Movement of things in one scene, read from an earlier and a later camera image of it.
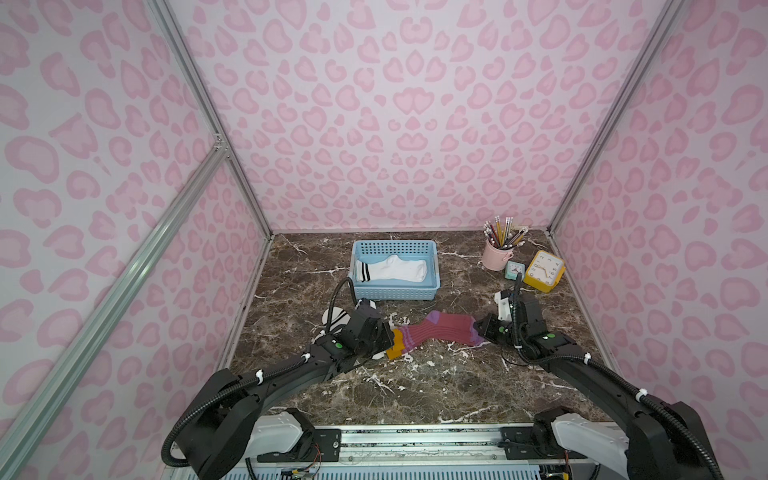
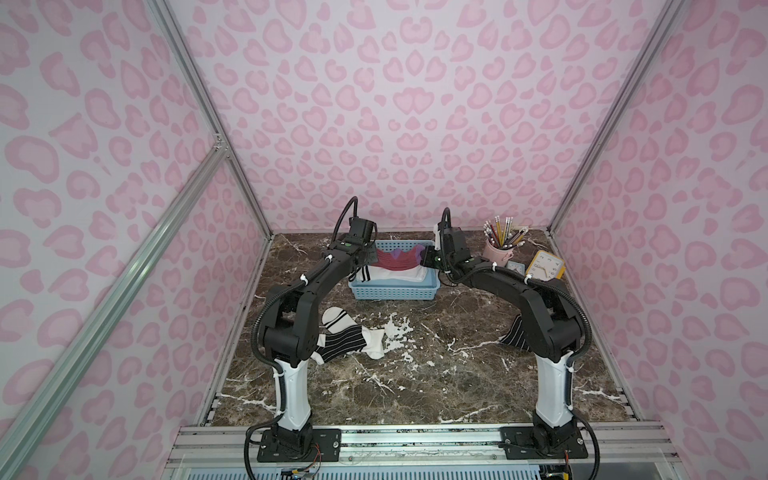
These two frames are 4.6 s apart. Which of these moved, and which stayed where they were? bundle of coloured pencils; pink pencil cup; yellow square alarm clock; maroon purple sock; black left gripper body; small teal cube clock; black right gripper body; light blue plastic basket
Moved: black left gripper body; black right gripper body; maroon purple sock
Stayed: yellow square alarm clock; bundle of coloured pencils; light blue plastic basket; pink pencil cup; small teal cube clock
